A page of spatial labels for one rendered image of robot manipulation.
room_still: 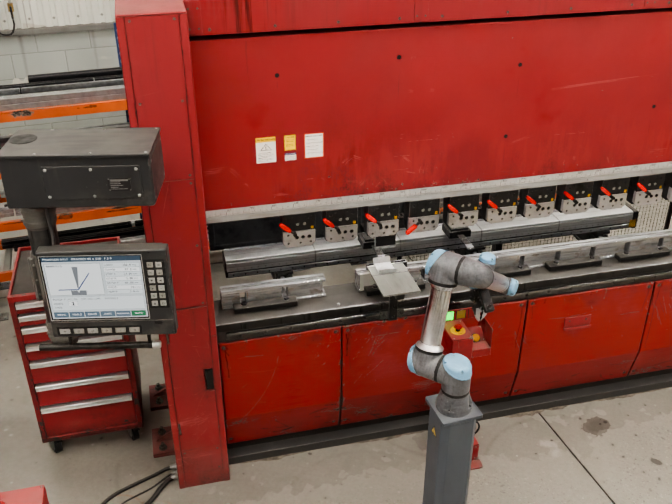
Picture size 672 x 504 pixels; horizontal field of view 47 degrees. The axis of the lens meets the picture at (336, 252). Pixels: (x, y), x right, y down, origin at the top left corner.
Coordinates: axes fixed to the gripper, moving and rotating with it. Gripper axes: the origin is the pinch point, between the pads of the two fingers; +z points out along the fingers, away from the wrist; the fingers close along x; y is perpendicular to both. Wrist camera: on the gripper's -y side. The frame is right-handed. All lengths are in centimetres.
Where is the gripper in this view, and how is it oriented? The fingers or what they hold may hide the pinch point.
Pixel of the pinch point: (479, 319)
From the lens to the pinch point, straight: 373.4
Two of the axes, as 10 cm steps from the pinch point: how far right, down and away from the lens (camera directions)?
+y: -2.4, -5.5, 8.0
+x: -9.7, 1.2, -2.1
